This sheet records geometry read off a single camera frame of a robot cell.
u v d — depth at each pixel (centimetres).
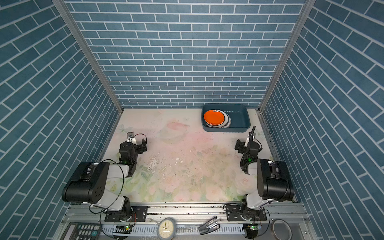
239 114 116
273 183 46
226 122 107
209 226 69
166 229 67
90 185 45
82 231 68
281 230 70
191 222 74
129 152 71
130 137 79
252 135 78
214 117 109
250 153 72
